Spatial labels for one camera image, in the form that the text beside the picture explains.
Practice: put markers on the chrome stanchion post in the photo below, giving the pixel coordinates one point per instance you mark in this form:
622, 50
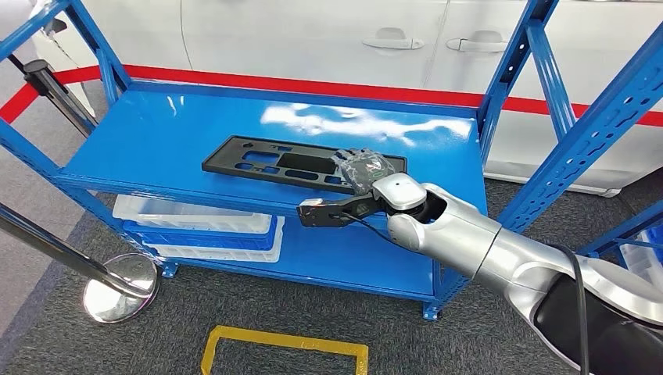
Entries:
52, 248
57, 93

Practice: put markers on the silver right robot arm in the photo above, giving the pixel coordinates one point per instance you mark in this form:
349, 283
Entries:
456, 233

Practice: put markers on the blue metal shelf rack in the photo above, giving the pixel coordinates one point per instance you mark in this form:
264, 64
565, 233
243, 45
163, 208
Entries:
621, 231
155, 140

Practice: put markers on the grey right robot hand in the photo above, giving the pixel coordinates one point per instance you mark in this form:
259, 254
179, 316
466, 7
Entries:
365, 168

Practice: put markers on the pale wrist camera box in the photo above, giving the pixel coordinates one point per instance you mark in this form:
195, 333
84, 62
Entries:
309, 204

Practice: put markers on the yellow floor tape square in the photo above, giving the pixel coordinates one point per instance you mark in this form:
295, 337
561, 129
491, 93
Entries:
285, 339

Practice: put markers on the red barrier belt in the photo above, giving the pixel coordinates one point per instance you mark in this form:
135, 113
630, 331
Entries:
311, 88

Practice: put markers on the white car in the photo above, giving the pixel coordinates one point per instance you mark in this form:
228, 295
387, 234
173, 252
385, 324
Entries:
285, 36

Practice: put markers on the black plastic panel part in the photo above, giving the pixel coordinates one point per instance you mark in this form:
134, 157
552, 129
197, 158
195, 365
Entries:
222, 160

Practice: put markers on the blue plastic bin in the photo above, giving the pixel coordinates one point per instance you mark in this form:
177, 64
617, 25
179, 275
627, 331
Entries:
657, 235

